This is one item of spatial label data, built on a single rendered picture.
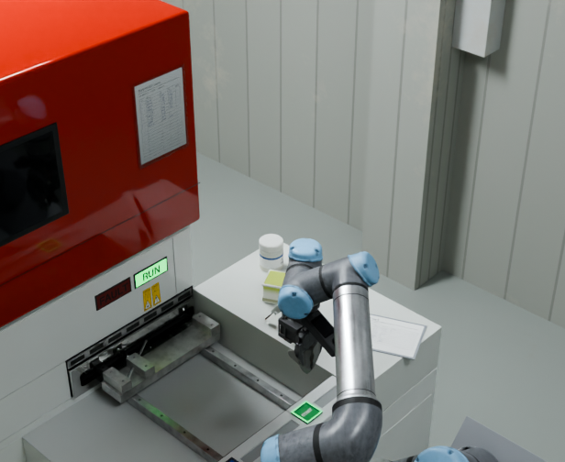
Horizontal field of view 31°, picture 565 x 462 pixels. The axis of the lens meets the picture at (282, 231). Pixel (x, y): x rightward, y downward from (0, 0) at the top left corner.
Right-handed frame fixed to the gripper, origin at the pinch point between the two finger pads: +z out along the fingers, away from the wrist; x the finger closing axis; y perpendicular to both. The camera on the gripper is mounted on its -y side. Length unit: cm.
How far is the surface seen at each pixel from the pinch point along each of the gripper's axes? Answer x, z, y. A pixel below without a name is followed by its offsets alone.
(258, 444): 15.6, 14.7, 2.2
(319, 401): -5.6, 15.0, 1.4
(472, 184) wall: -186, 61, 74
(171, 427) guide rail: 19.0, 25.8, 30.2
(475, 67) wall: -186, 9, 79
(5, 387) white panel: 48, 10, 58
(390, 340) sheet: -35.4, 13.8, 2.5
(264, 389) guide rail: -8.0, 26.0, 23.1
